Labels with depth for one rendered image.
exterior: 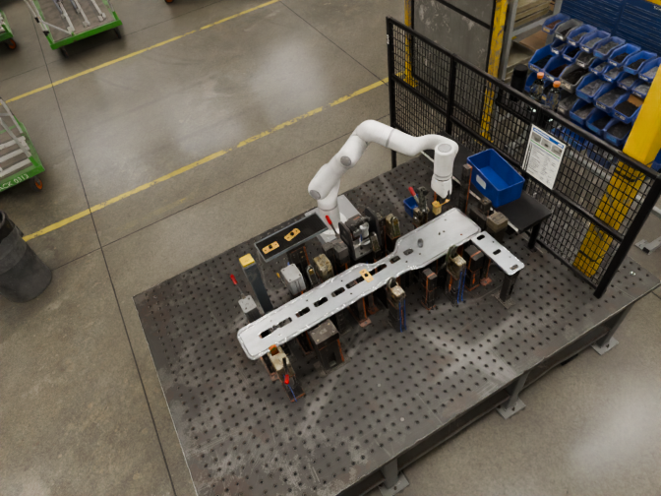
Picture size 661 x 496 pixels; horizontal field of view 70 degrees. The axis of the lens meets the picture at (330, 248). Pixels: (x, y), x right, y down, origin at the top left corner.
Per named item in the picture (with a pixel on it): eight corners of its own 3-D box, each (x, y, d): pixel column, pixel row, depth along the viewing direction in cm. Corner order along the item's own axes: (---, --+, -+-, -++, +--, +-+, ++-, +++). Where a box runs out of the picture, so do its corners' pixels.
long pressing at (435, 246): (252, 367, 219) (251, 366, 218) (234, 332, 233) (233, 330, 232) (484, 231, 251) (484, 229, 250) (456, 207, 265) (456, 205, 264)
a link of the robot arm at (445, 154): (438, 160, 221) (431, 173, 217) (439, 139, 211) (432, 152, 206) (455, 164, 218) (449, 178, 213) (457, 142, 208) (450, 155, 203)
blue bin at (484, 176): (495, 208, 255) (499, 191, 245) (463, 174, 274) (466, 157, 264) (521, 197, 257) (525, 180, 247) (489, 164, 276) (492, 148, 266)
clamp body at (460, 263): (452, 308, 258) (457, 271, 231) (439, 293, 265) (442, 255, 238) (465, 300, 260) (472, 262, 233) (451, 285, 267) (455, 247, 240)
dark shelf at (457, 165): (519, 234, 246) (520, 230, 243) (414, 148, 299) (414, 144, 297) (551, 216, 251) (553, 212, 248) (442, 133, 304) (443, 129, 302)
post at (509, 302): (507, 309, 253) (515, 279, 231) (492, 295, 259) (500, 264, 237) (515, 303, 254) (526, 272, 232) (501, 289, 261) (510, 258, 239)
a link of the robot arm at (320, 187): (331, 187, 275) (318, 206, 267) (315, 174, 273) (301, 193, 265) (373, 143, 232) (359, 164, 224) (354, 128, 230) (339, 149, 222)
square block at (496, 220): (488, 267, 271) (497, 225, 244) (478, 258, 276) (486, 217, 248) (499, 260, 273) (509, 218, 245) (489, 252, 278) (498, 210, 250)
